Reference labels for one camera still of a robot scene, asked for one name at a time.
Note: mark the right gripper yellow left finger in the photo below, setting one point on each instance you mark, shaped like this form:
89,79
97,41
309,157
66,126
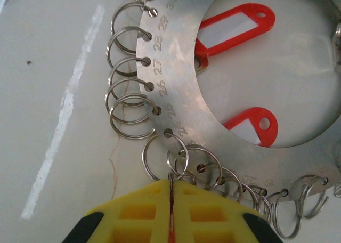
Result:
133,216

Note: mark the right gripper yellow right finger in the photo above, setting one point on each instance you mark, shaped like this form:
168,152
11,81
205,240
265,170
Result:
213,216

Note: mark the red plastic key tag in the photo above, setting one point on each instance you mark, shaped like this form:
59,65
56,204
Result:
247,115
231,14

